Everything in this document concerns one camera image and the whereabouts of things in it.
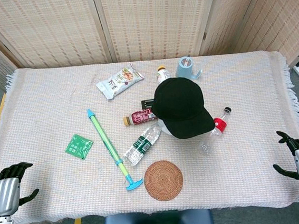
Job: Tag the black baseball cap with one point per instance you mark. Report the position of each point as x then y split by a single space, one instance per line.
182 106

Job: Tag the clear bottle red label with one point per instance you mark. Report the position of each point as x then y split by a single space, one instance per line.
216 130

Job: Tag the white snack bag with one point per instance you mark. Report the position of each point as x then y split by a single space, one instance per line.
120 81

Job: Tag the light blue mug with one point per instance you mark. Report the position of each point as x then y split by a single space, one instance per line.
186 67

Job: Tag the yellow cap drink bottle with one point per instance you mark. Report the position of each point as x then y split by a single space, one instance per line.
163 75

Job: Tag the green sachet packet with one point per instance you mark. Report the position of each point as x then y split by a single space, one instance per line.
79 146

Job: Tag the woven folding screen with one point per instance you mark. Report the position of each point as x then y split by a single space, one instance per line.
141 22

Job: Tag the woven checkered tablecloth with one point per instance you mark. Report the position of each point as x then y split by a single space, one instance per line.
151 135

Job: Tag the clear bottle green label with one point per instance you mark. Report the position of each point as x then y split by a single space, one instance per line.
141 145

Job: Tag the round woven rattan coaster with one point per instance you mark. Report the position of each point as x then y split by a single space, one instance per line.
163 180

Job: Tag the green blue water pump toy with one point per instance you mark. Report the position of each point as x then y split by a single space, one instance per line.
107 145

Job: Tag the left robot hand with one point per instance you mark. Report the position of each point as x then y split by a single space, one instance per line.
4 192

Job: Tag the black rectangular device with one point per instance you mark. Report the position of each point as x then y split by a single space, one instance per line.
147 103

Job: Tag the dark red drink bottle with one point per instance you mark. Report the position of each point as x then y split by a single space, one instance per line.
139 117

